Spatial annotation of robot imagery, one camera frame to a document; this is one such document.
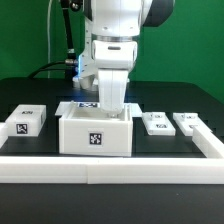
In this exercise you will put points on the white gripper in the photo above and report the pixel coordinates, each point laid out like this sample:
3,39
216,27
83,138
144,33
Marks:
114,61

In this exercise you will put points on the white cabinet body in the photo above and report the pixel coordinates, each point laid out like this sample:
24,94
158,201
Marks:
88,131

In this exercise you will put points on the white cabinet door panel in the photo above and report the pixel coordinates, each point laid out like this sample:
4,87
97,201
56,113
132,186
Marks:
157,124
187,121

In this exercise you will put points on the small white block with tag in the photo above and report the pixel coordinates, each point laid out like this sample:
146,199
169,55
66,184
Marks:
26,120

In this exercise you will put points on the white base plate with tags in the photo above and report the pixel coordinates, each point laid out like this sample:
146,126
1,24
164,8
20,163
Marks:
63,106

